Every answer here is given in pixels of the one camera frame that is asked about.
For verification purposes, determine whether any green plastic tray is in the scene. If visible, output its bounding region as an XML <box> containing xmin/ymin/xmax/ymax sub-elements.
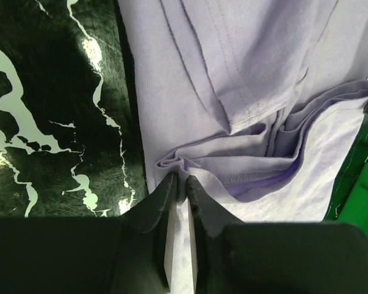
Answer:
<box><xmin>337</xmin><ymin>163</ymin><xmax>368</xmax><ymax>237</ymax></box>

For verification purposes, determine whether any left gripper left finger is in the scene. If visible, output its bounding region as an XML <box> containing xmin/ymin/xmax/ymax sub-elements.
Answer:
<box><xmin>0</xmin><ymin>173</ymin><xmax>177</xmax><ymax>293</ymax></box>

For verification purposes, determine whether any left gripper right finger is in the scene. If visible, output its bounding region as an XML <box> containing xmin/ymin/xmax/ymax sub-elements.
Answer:
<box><xmin>187</xmin><ymin>176</ymin><xmax>368</xmax><ymax>293</ymax></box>

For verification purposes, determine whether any lavender t shirt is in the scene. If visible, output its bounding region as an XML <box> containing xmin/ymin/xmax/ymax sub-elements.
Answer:
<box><xmin>118</xmin><ymin>0</ymin><xmax>368</xmax><ymax>294</ymax></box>

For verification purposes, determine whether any black marbled table mat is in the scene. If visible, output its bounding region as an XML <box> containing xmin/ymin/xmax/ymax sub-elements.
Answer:
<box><xmin>0</xmin><ymin>1</ymin><xmax>147</xmax><ymax>217</ymax></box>

